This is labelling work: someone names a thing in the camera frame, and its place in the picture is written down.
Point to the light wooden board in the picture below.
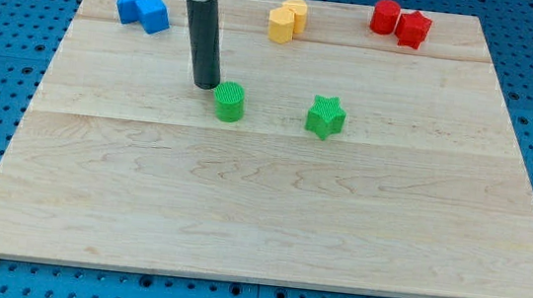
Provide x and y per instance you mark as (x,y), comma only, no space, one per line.
(120,163)

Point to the blue angular block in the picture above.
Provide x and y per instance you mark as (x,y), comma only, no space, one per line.
(127,11)

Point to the red star block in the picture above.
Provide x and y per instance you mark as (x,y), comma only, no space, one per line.
(412,29)

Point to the green star block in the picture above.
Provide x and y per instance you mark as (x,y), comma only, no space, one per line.
(325,117)

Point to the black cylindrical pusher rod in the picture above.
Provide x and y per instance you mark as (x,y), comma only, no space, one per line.
(204,42)

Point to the blue cube block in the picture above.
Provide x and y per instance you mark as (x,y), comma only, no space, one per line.
(153,15)

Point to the yellow hexagon block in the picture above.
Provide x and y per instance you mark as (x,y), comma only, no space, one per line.
(280,25)

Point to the red cylinder block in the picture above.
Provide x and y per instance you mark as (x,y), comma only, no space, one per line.
(385,17)

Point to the green cylinder block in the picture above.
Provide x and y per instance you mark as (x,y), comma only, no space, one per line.
(229,101)

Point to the yellow cylinder block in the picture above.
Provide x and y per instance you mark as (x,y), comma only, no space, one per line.
(300,11)

